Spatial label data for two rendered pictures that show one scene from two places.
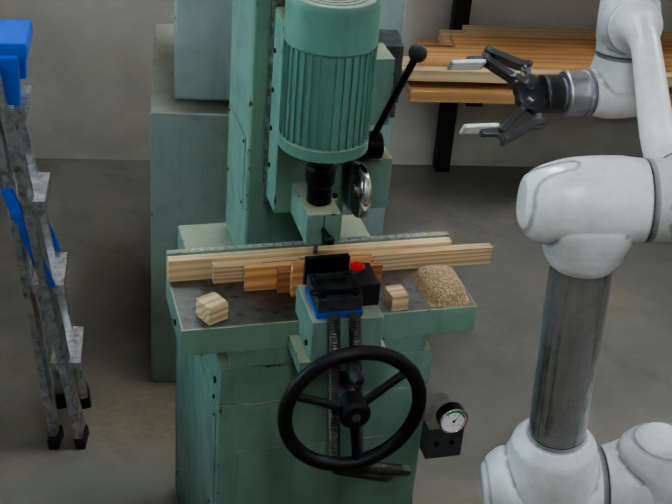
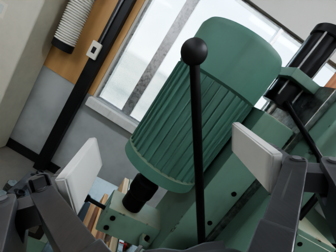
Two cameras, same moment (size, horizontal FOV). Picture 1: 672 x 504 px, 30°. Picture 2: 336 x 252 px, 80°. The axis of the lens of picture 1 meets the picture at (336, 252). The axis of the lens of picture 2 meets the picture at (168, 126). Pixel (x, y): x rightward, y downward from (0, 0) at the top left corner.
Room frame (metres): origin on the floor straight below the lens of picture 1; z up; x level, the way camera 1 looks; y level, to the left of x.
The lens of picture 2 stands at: (2.20, -0.39, 1.38)
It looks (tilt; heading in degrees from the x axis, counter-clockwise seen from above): 13 degrees down; 93
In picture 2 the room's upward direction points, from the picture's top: 34 degrees clockwise
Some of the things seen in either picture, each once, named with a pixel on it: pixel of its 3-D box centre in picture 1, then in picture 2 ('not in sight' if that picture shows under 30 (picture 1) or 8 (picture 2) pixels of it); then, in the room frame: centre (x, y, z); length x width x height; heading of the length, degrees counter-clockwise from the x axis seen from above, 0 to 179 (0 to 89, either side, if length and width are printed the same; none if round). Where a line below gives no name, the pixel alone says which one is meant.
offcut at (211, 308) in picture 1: (211, 308); not in sight; (2.02, 0.23, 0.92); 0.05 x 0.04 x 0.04; 43
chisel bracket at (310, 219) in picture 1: (315, 215); (128, 222); (2.22, 0.05, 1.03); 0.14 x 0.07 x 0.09; 17
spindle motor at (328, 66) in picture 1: (328, 71); (197, 109); (2.20, 0.04, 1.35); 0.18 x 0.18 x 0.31
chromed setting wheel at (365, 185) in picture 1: (359, 189); not in sight; (2.36, -0.04, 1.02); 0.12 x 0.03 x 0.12; 17
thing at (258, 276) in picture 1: (303, 273); (92, 230); (2.16, 0.06, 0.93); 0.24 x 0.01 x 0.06; 107
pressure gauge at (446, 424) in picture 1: (450, 419); not in sight; (2.08, -0.27, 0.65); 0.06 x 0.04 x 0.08; 107
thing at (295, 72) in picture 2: not in sight; (302, 70); (2.34, 0.08, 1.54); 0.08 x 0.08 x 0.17; 17
